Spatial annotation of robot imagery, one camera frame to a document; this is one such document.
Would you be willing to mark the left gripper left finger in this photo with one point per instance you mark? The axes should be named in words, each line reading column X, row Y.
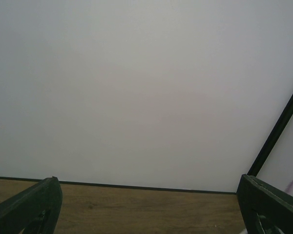
column 33, row 211

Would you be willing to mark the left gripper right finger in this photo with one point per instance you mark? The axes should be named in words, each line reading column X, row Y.
column 264, row 208

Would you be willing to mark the black enclosure frame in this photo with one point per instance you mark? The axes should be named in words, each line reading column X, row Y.
column 171, row 132

